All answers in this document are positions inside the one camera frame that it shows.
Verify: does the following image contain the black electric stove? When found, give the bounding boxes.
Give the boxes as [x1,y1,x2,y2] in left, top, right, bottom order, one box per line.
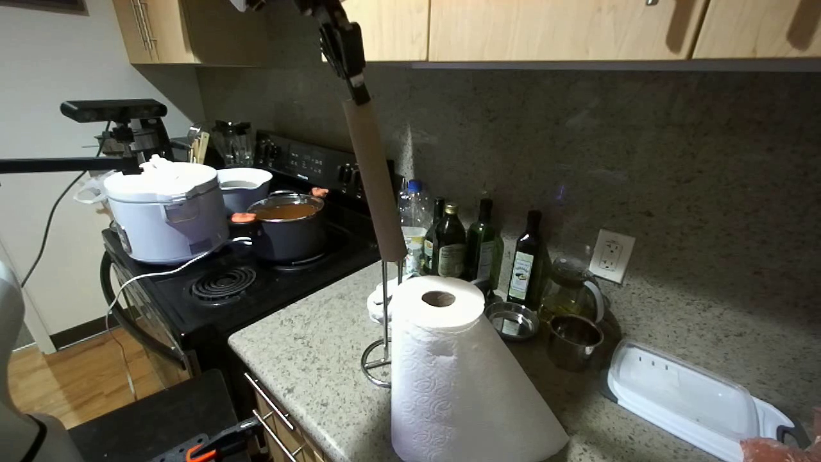
[98,127,405,370]

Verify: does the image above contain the stainless steel bowl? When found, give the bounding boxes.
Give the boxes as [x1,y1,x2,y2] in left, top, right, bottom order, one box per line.
[486,300,545,347]

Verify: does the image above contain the white rice cooker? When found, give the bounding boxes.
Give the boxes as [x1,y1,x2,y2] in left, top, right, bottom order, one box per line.
[80,154,234,267]

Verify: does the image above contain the white plastic tray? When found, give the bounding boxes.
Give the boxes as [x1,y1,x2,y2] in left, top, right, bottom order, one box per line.
[604,338,796,462]

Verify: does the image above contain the black stereo camera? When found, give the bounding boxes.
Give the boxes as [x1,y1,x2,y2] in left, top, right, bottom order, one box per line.
[60,95,169,123]

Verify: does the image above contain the dark bottle white label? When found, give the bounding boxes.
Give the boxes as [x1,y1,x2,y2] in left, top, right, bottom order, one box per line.
[505,209,546,308]

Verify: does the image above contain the black bin orange clamps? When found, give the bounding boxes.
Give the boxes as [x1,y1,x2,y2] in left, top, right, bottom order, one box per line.
[64,367,259,462]

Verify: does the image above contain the wooden knife block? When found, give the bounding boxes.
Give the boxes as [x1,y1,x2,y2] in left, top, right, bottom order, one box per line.
[188,127,212,168]

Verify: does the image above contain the white bowl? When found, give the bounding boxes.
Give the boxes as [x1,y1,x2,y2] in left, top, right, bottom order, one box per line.
[215,165,278,213]

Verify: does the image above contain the white power cable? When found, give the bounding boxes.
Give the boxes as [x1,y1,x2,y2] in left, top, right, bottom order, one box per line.
[105,236,255,319]

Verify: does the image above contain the white wall outlet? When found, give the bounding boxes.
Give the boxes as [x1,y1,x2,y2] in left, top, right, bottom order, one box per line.
[584,225,640,284]

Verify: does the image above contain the white paper towel roll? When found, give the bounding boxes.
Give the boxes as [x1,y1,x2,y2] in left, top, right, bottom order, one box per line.
[388,272,573,462]

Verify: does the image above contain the metal wire towel stand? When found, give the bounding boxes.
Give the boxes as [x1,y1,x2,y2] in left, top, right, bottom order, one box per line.
[357,254,405,390]

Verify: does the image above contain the dark glass jar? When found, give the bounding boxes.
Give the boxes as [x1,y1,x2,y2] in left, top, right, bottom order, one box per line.
[209,119,262,170]

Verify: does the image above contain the wooden upper cabinets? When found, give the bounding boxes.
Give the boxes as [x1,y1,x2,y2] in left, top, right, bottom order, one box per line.
[110,0,821,73]

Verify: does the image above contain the stainless steel cup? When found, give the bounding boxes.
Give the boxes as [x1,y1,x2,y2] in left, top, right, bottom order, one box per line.
[545,310,609,372]

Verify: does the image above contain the metal drawer handle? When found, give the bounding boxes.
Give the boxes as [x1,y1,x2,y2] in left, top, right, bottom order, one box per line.
[250,408,302,462]
[242,370,297,435]

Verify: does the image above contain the black camera stand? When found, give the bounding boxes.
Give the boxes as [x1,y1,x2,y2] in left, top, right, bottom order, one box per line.
[0,119,175,175]

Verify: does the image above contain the orange lidded pot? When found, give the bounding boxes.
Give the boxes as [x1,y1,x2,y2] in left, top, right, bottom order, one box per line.
[228,184,333,264]

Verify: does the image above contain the clear plastic bottle blue cap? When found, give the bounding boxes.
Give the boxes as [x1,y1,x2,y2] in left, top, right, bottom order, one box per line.
[395,177,436,281]

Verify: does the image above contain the thin black cable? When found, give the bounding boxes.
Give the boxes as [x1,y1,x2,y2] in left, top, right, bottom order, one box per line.
[15,170,88,292]

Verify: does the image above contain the olive oil bottle gold cap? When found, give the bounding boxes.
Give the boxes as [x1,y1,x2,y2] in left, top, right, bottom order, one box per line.
[431,201,470,283]

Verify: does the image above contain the wooden base cabinet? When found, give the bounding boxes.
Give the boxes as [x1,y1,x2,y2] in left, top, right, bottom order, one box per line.
[239,367,337,462]

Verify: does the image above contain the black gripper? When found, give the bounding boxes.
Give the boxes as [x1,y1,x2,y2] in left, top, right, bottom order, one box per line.
[292,0,371,107]

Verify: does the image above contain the crumpled white paper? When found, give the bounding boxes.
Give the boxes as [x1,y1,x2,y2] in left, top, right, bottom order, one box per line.
[364,281,398,326]

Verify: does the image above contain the green glass bottle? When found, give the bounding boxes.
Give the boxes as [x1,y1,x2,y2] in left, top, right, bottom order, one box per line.
[468,196,505,292]

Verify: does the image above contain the glass oil cruet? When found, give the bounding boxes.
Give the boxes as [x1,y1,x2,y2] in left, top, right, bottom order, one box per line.
[545,254,611,326]

